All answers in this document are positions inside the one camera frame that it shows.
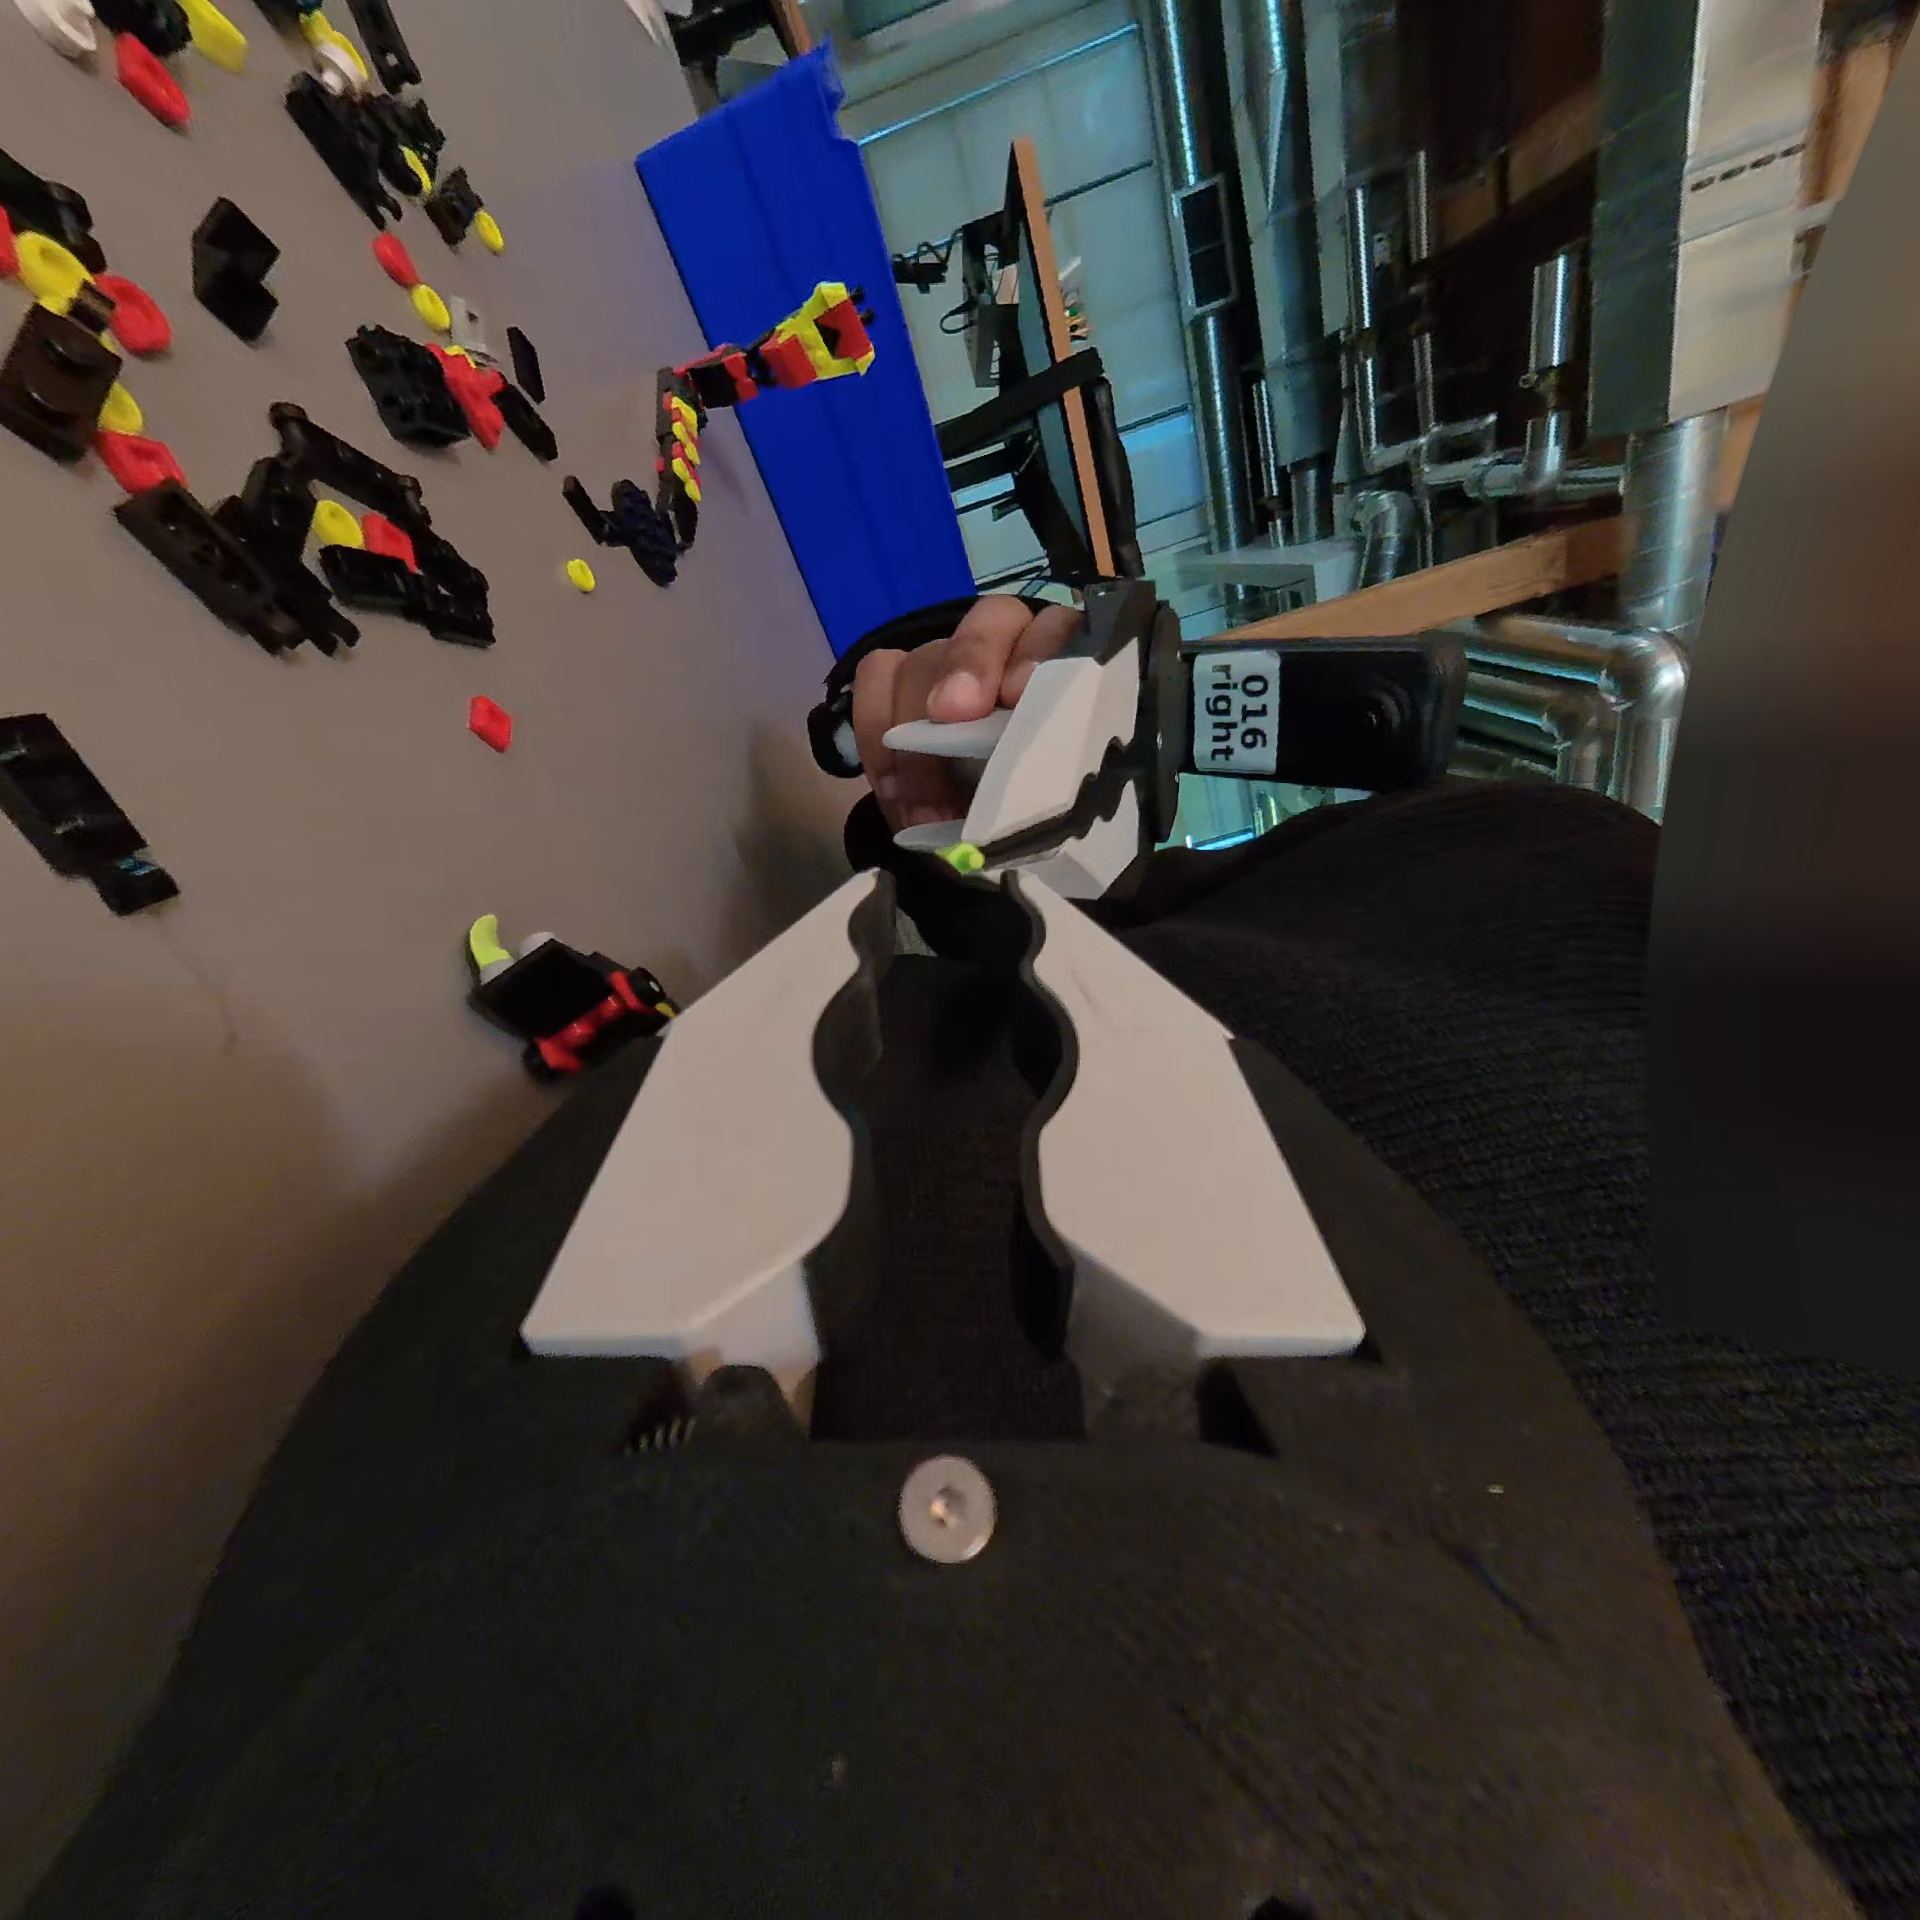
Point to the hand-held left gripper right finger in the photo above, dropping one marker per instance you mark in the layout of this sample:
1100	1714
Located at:
1184	1201

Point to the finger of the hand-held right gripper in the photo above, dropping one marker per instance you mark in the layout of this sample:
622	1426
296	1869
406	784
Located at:
1049	734
1114	855

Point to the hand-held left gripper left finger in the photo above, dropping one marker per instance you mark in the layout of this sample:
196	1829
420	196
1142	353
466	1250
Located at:
704	1185

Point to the black and red lego assembly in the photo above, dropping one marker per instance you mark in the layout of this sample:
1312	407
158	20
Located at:
556	991

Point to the black and blue lego assembly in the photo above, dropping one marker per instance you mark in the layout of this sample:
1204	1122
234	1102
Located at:
644	525

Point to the red yellow black lego tail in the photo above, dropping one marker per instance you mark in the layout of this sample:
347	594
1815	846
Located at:
819	340

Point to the scattered lego pieces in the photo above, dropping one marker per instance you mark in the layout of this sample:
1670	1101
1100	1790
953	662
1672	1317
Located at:
398	382

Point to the person's right hand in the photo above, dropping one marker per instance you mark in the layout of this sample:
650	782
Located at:
937	676

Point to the wooden beam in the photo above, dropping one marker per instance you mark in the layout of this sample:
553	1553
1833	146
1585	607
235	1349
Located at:
1440	580

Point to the silver pipes and ducts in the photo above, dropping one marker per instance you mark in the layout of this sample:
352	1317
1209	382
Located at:
1244	300

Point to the blue plastic bin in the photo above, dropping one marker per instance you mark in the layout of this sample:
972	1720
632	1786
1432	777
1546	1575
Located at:
810	300

